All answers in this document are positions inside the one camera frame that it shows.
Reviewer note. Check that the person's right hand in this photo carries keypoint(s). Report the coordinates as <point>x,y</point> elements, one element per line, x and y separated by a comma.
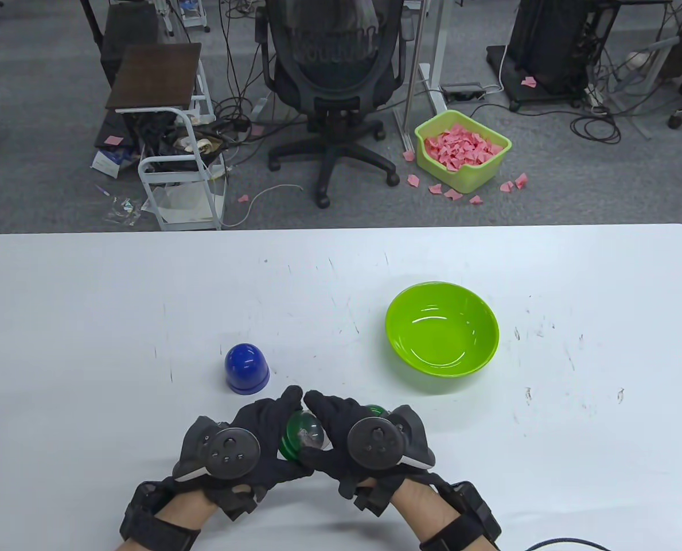
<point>335,413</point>

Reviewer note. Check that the person's left hand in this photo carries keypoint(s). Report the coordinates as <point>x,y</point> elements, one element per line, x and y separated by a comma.
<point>260,419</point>

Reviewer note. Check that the clear plastic dome cover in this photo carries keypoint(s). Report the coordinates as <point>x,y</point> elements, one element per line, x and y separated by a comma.
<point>307,426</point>

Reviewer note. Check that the green dome dice cup cover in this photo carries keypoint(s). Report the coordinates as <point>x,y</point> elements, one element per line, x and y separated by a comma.
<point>375,410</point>

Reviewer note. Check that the blue dome dice cup cover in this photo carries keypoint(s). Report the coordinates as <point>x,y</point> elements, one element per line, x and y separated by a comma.
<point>246,367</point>

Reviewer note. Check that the lime green plastic bowl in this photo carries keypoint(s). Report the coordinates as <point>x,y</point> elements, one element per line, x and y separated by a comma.
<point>449,321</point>

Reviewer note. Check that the person's left forearm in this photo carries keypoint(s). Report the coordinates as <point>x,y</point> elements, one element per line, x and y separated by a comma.
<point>183,511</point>

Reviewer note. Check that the person's right forearm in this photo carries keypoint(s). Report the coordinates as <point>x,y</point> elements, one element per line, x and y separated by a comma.
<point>427,511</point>

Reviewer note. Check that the black round VR controller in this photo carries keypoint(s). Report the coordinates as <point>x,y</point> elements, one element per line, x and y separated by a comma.
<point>232,453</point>
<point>375,442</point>

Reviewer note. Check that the scattered pink paper scraps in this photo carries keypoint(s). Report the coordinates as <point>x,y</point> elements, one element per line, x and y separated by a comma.
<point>413,181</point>

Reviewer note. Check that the clear plastic bag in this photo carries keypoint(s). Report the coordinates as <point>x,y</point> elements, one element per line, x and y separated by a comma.
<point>123,209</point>

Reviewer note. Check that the white metal utility cart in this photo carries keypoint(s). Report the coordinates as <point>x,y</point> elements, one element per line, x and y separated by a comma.
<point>171,177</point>

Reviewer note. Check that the purple pen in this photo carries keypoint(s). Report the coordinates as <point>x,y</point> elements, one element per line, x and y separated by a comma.
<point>102,190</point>

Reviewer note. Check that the light green plastic bin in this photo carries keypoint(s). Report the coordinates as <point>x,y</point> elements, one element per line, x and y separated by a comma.
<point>478,172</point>

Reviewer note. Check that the pile of pink papers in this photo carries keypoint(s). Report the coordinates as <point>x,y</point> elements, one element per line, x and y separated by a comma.
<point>461,146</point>

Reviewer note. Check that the white blue cardboard box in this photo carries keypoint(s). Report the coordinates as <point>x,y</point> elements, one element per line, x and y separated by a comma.
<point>108,163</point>

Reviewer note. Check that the black mesh office chair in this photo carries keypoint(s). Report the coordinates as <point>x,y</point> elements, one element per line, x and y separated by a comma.
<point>332,74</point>

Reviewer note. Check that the grey power box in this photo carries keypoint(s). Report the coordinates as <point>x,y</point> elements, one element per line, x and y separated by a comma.
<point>462,92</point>

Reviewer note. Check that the brown top side table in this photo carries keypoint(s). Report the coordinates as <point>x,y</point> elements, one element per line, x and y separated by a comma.
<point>151,74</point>

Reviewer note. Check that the black wheeled platform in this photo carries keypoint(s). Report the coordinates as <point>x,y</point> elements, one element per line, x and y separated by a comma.
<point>498,69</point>

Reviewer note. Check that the dark side table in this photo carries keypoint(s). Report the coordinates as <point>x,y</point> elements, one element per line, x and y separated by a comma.
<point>128,34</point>

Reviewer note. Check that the white power strip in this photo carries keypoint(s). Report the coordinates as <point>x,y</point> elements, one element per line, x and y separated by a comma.
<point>594,94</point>

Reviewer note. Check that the black computer tower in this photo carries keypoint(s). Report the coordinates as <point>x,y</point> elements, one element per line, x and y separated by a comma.
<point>547,46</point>

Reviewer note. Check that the grey chair base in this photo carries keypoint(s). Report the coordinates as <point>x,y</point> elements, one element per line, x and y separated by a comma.
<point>674,121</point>

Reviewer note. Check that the white desk frame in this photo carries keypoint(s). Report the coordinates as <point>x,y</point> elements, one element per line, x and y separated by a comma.
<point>436,34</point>

